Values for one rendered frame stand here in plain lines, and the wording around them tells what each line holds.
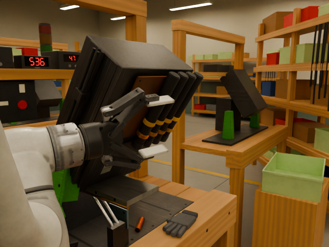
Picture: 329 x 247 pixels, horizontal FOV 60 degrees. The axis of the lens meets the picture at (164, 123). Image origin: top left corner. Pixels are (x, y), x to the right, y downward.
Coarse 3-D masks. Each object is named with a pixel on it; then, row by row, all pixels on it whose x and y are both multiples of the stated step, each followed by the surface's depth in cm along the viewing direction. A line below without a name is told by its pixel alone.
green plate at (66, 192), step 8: (56, 176) 92; (64, 176) 90; (56, 184) 91; (64, 184) 90; (72, 184) 95; (56, 192) 91; (64, 192) 92; (72, 192) 95; (64, 200) 93; (72, 200) 95
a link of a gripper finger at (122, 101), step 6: (126, 96) 60; (132, 96) 59; (138, 96) 59; (114, 102) 60; (120, 102) 59; (126, 102) 58; (132, 102) 59; (102, 108) 58; (114, 108) 58; (120, 108) 58; (108, 114) 57; (114, 114) 58
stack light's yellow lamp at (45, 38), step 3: (39, 36) 123; (42, 36) 122; (45, 36) 122; (48, 36) 123; (42, 39) 122; (45, 39) 122; (48, 39) 123; (51, 39) 125; (42, 42) 122; (45, 42) 122; (48, 42) 123; (51, 42) 125; (51, 45) 125
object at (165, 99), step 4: (160, 96) 66; (164, 96) 66; (168, 96) 66; (160, 100) 63; (164, 100) 64; (168, 100) 64; (172, 100) 64; (148, 104) 61; (152, 104) 62; (156, 104) 62; (160, 104) 63
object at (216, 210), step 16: (224, 192) 152; (192, 208) 134; (208, 208) 134; (224, 208) 137; (192, 224) 119; (208, 224) 124; (224, 224) 139; (144, 240) 108; (160, 240) 108; (176, 240) 108; (192, 240) 114; (208, 240) 126
